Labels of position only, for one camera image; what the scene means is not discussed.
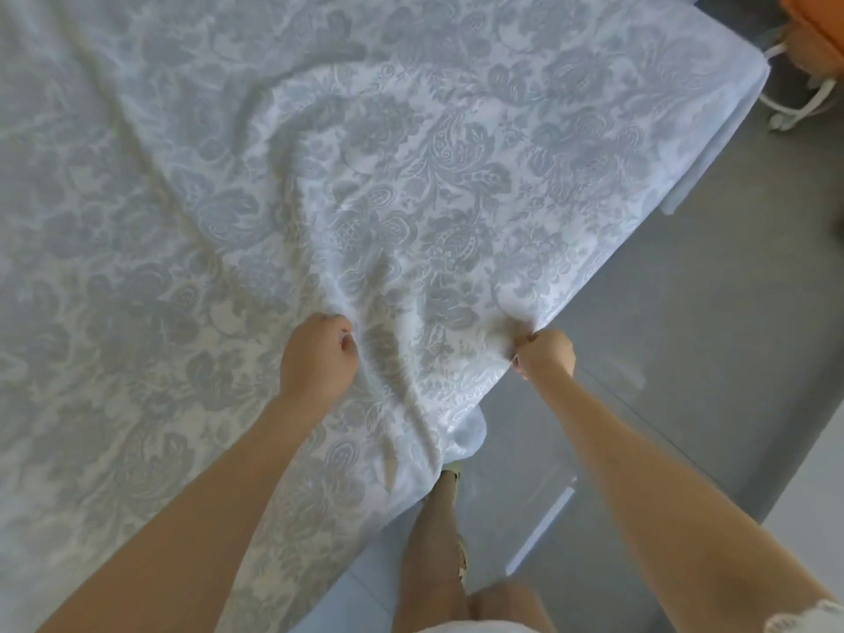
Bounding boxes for person's right hand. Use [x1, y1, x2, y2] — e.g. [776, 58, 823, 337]
[512, 328, 579, 386]

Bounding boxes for person's left hand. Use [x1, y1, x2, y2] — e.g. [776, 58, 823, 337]
[278, 313, 361, 417]

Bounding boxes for blue-grey cloth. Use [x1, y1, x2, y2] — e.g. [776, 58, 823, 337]
[0, 0, 772, 633]

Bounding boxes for person's right forearm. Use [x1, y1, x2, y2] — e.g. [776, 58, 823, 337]
[534, 365, 835, 633]

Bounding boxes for person's left forearm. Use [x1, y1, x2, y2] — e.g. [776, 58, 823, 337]
[40, 395, 331, 633]

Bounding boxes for person's left leg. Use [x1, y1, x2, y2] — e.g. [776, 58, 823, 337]
[393, 470, 471, 633]

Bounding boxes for person's leg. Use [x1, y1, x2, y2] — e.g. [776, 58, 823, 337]
[472, 581, 558, 633]
[393, 470, 471, 633]

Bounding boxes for person's right leg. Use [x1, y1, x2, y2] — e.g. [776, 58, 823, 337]
[472, 581, 558, 633]

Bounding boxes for person's white shorts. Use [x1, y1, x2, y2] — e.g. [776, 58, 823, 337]
[419, 619, 540, 633]

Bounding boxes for person's white shirt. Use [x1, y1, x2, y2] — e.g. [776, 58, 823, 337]
[765, 600, 844, 633]

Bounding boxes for beige strap sandal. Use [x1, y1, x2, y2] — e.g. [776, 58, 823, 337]
[438, 465, 471, 586]

